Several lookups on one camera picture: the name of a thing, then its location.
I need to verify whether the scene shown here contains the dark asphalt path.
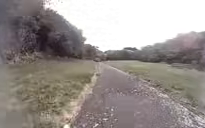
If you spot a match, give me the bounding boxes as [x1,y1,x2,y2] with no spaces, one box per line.
[70,61,205,128]

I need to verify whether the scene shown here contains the grass field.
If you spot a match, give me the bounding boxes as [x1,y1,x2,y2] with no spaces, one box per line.
[104,59,205,114]
[0,57,98,128]

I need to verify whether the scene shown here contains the row of trees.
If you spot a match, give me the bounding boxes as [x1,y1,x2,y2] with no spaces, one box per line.
[104,29,205,66]
[0,0,106,65]

